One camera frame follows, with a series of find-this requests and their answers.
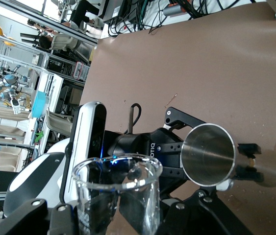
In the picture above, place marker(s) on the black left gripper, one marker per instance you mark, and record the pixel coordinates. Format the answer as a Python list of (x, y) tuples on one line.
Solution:
[(167, 151)]

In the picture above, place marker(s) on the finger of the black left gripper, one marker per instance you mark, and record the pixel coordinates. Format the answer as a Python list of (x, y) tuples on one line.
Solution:
[(250, 175)]

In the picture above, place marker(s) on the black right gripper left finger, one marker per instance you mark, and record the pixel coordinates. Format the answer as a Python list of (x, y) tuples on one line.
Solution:
[(61, 220)]

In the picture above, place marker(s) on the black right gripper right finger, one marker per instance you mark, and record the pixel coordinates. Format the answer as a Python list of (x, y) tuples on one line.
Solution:
[(201, 215)]

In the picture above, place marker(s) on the clear glass beaker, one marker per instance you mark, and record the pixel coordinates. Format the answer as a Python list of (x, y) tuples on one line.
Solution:
[(86, 215)]

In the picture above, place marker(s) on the steel double-cone jigger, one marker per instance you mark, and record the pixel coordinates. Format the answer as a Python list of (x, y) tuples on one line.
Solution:
[(208, 156)]

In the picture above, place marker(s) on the beige chair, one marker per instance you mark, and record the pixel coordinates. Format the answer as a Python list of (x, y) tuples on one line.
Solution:
[(58, 122)]

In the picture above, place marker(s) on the printed white red carton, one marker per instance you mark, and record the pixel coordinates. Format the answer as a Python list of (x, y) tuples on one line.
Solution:
[(81, 71)]

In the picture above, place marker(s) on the light blue box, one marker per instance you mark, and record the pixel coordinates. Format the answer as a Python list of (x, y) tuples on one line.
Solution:
[(39, 104)]

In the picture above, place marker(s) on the person in black clothes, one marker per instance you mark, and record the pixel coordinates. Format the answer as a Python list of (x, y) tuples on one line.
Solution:
[(85, 11)]

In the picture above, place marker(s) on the seated dark-haired person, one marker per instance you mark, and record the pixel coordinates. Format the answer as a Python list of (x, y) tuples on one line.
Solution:
[(45, 42)]

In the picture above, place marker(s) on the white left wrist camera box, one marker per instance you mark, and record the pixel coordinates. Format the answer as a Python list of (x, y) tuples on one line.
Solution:
[(86, 137)]

